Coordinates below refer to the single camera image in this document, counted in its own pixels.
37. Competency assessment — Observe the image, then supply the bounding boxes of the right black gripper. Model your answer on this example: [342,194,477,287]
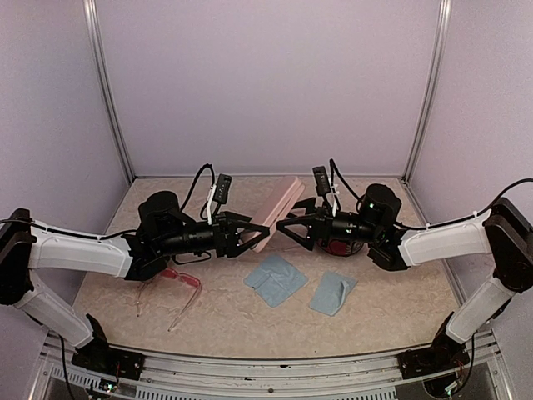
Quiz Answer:
[276,197,381,251]

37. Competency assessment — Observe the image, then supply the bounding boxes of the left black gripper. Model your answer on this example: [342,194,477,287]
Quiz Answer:
[157,210,269,257]

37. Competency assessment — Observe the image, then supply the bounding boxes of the pink glasses case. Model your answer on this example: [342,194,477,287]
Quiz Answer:
[251,176,305,253]

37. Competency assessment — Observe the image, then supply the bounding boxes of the large blue cleaning cloth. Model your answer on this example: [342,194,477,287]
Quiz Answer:
[243,254,308,308]

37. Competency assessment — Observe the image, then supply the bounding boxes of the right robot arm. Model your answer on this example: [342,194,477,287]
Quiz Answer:
[276,183,532,379]

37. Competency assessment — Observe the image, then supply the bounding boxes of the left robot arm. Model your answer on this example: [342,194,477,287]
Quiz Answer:
[1,191,270,379]

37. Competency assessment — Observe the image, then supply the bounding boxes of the red lens sunglasses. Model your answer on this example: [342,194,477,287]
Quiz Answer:
[134,267,203,332]

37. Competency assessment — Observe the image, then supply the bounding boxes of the red floral plate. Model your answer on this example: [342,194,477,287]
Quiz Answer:
[316,239,365,258]

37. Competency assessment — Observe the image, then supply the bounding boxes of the small blue cleaning cloth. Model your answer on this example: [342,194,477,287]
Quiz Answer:
[309,272,357,317]

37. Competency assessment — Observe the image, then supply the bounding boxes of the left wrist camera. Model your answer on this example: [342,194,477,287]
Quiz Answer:
[206,173,232,225]

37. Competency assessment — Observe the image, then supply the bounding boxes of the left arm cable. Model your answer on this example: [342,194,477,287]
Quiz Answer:
[178,162,216,213]

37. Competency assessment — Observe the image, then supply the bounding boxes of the right aluminium frame post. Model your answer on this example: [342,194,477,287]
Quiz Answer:
[402,0,452,185]

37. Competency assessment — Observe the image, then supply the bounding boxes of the aluminium frame post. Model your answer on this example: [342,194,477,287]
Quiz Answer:
[402,0,452,185]
[82,0,137,185]

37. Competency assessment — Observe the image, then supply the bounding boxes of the front aluminium rail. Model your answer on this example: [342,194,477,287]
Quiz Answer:
[25,331,515,399]

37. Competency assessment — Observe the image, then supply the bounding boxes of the left aluminium frame post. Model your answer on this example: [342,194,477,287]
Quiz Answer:
[82,0,137,185]

